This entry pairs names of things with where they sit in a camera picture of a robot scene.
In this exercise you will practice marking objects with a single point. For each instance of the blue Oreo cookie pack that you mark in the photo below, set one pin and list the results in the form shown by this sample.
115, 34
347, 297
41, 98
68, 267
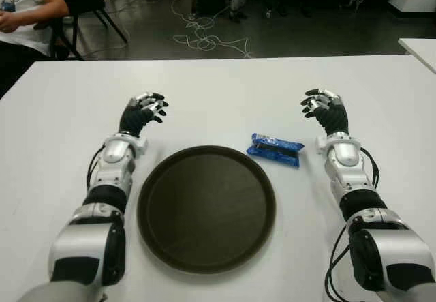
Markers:
272, 150

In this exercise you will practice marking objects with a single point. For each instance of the white side table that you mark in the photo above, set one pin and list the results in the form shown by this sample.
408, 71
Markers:
422, 48

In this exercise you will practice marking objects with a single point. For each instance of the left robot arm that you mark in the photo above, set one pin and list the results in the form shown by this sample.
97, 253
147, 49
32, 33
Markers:
109, 176

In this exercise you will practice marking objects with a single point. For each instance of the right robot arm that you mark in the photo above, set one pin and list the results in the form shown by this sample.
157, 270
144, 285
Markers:
347, 172

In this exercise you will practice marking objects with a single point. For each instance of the seated person in white shirt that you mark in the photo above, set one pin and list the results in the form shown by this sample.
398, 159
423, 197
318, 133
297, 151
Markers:
20, 15

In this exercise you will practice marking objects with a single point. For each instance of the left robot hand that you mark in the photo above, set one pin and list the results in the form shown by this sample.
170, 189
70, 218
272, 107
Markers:
136, 118

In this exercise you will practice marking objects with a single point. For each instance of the round dark brown tray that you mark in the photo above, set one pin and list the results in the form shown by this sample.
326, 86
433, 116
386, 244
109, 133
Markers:
207, 210

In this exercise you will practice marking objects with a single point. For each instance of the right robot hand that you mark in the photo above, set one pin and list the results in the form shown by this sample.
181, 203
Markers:
332, 116

